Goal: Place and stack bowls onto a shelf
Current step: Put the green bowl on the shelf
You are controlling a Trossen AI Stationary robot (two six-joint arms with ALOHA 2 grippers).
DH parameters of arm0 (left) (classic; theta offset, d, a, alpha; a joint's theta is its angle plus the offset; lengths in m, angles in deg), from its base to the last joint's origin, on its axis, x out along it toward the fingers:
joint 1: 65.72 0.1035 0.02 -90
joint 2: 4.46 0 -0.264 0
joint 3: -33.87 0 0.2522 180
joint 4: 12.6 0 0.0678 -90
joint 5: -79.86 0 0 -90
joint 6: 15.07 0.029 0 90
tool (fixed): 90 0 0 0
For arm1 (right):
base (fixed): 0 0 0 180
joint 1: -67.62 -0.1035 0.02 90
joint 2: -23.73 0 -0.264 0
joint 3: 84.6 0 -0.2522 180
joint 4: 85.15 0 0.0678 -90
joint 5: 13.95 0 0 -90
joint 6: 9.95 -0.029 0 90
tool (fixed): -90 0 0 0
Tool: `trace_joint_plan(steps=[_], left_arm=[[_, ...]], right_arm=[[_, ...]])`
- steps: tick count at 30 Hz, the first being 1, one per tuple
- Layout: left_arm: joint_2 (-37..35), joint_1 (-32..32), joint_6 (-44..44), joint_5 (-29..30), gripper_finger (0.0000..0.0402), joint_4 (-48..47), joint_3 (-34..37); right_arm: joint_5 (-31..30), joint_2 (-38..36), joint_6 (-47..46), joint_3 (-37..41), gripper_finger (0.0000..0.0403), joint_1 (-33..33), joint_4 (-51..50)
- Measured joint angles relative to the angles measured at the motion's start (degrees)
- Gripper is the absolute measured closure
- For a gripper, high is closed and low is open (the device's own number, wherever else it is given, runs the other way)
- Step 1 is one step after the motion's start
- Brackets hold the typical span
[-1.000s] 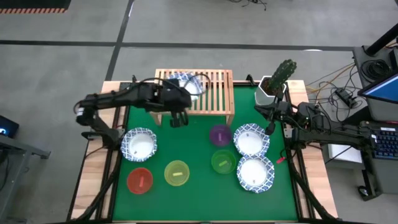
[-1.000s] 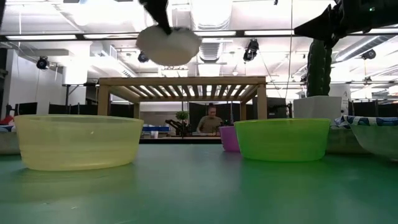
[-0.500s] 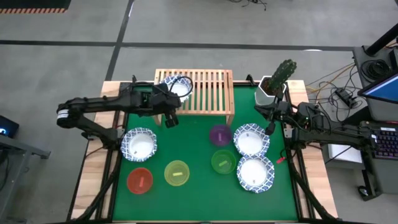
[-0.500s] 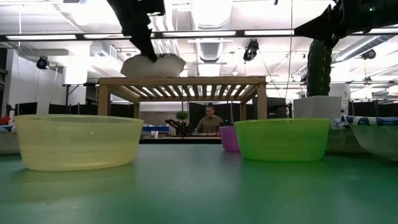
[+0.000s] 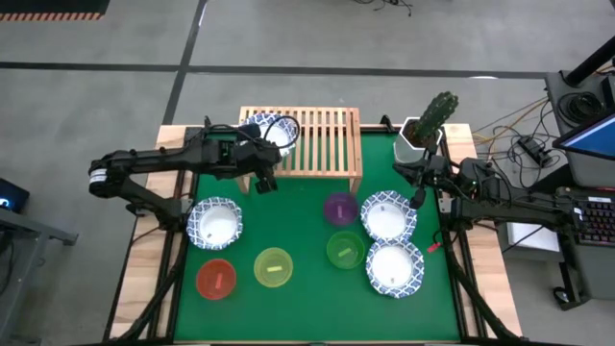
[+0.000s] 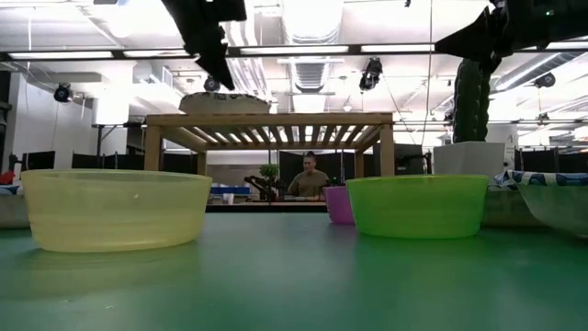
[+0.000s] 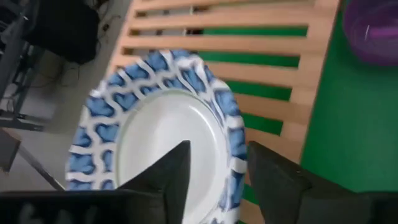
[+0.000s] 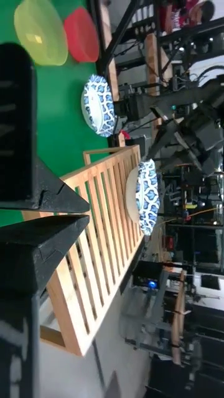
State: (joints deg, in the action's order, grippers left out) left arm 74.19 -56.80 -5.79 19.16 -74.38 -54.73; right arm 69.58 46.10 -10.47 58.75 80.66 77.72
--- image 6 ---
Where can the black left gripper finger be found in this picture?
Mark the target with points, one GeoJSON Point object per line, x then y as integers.
{"type": "Point", "coordinates": [216, 64]}

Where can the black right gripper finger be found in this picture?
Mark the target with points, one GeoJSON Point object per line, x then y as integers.
{"type": "Point", "coordinates": [473, 41]}

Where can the blue white patterned plate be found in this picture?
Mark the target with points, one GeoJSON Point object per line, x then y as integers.
{"type": "Point", "coordinates": [220, 105]}

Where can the green plastic bowl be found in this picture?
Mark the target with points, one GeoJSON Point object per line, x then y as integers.
{"type": "Point", "coordinates": [418, 207]}

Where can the yellow translucent plastic bowl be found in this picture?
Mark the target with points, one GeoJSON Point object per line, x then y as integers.
{"type": "Point", "coordinates": [115, 216]}

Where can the purple plastic cup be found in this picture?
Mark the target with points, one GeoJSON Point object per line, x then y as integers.
{"type": "Point", "coordinates": [337, 204]}

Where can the blue white patterned bowl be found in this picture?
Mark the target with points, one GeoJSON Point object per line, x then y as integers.
{"type": "Point", "coordinates": [560, 207]}

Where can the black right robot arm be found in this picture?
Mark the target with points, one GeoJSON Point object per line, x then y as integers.
{"type": "Point", "coordinates": [569, 23]}

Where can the black background robot arm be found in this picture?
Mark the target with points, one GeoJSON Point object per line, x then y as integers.
{"type": "Point", "coordinates": [257, 181]}

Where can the wooden slatted shelf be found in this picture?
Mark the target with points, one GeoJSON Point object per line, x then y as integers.
{"type": "Point", "coordinates": [271, 120]}

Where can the black ceiling spotlight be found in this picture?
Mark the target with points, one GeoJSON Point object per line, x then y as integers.
{"type": "Point", "coordinates": [63, 93]}
{"type": "Point", "coordinates": [370, 73]}
{"type": "Point", "coordinates": [211, 84]}
{"type": "Point", "coordinates": [545, 80]}

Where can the green cactus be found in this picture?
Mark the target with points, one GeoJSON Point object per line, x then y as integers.
{"type": "Point", "coordinates": [468, 101]}

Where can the ceiling light strip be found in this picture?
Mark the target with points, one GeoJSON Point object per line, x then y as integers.
{"type": "Point", "coordinates": [397, 48]}
{"type": "Point", "coordinates": [294, 49]}
{"type": "Point", "coordinates": [59, 54]}

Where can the white plant pot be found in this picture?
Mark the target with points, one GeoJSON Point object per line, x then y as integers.
{"type": "Point", "coordinates": [468, 158]}

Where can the small green plant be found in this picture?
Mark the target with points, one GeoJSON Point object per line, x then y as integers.
{"type": "Point", "coordinates": [268, 171]}

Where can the blue box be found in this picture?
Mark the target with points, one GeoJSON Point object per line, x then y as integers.
{"type": "Point", "coordinates": [229, 190]}

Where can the white cup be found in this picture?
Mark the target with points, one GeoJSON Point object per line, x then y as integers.
{"type": "Point", "coordinates": [228, 198]}

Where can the black partition panel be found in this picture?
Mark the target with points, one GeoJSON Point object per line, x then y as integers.
{"type": "Point", "coordinates": [404, 158]}
{"type": "Point", "coordinates": [38, 161]}
{"type": "Point", "coordinates": [108, 162]}
{"type": "Point", "coordinates": [551, 161]}

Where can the dark background desk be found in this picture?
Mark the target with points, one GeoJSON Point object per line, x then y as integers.
{"type": "Point", "coordinates": [257, 208]}

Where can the person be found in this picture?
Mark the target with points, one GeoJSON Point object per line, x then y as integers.
{"type": "Point", "coordinates": [308, 184]}

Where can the red object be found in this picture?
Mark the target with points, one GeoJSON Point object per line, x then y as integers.
{"type": "Point", "coordinates": [5, 178]}

